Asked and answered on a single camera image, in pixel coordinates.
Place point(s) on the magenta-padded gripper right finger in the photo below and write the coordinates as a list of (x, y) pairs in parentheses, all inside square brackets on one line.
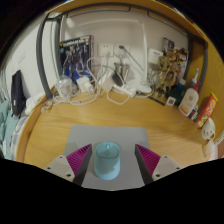
[(165, 166)]

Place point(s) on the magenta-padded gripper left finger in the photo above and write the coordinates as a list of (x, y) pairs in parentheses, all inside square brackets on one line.
[(60, 166)]

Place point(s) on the light blue computer mouse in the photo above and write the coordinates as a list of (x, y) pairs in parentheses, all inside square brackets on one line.
[(106, 163)]

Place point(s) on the grey mouse pad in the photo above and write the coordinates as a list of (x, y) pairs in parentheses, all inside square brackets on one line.
[(106, 133)]

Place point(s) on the blue and white box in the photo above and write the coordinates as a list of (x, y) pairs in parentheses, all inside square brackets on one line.
[(193, 112)]

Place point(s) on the small white desk clock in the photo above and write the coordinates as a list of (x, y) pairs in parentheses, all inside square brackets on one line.
[(170, 101)]

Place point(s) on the teal bedding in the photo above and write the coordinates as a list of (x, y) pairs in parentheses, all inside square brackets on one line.
[(7, 126)]

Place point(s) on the white lotion pump bottle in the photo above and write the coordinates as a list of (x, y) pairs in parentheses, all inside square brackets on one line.
[(188, 101)]

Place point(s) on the red chips can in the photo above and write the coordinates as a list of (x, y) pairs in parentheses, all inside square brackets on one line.
[(206, 110)]

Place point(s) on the dark green box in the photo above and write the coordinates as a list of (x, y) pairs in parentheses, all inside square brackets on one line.
[(176, 94)]

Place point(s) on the clear plastic jar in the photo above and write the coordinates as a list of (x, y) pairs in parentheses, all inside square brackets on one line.
[(63, 86)]

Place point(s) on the black bag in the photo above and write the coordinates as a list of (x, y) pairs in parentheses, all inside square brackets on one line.
[(18, 93)]

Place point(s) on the white power strip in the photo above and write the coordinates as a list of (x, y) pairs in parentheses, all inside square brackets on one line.
[(126, 90)]

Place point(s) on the white charger block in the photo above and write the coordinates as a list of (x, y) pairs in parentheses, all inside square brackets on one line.
[(83, 84)]

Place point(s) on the tree creature figure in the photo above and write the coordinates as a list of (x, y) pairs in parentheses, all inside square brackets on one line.
[(164, 78)]

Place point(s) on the blue bottle with white nozzle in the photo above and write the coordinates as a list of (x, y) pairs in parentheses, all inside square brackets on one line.
[(194, 80)]

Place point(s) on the steel cup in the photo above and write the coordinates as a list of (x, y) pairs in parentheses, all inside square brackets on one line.
[(122, 70)]

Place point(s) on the blue model kit box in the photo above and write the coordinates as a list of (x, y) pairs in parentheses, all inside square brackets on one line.
[(75, 56)]

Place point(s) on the white wall box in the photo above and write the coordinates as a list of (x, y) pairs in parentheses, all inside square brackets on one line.
[(155, 56)]

